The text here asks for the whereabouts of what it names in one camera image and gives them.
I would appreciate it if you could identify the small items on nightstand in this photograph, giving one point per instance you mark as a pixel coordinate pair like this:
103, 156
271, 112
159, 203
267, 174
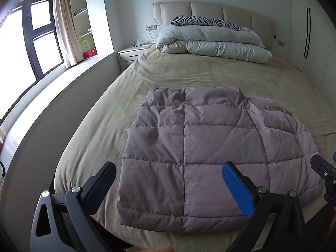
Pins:
140, 42

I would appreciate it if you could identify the wall power socket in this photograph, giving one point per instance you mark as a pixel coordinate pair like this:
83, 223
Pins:
151, 27

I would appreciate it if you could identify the zebra striped pillow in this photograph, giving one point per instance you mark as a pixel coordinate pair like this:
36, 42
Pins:
204, 21

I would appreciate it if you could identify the black-framed window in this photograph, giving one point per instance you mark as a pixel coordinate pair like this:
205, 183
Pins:
39, 44

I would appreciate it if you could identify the white nightstand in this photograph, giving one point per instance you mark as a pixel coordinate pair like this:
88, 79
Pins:
131, 55

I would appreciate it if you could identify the wall switch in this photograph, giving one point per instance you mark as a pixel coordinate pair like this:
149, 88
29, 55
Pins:
281, 43

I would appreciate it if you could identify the red box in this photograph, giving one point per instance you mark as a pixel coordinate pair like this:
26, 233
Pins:
88, 53

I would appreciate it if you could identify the white wardrobe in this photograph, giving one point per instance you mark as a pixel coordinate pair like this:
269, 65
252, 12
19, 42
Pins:
315, 31

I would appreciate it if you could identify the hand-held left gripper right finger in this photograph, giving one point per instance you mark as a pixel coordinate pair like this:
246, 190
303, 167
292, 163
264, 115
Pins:
236, 186

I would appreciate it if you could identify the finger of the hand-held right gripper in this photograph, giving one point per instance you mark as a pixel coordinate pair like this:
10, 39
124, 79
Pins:
321, 168
334, 158

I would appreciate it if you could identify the white shelf unit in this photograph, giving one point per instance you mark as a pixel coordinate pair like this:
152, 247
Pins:
80, 5

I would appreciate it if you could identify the white folded duvet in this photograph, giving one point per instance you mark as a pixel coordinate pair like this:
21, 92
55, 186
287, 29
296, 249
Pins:
210, 42

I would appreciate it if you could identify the grey-brown quilted puffer jacket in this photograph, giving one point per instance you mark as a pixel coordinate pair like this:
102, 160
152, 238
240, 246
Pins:
210, 149

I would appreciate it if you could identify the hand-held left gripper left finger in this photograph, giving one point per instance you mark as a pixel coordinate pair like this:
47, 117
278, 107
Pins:
99, 181

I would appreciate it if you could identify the person's left hand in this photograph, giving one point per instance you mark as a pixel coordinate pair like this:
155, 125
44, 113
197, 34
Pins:
160, 249

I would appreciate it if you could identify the beige curtain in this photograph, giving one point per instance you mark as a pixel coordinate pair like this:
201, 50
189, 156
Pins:
65, 26

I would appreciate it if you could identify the bed with beige sheet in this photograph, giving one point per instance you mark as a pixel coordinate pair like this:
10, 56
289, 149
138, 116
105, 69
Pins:
210, 71

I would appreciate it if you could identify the green plastic item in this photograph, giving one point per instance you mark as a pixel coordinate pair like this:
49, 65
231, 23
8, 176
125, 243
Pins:
84, 43

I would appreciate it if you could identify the cream padded headboard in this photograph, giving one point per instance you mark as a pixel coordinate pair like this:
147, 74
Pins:
210, 11

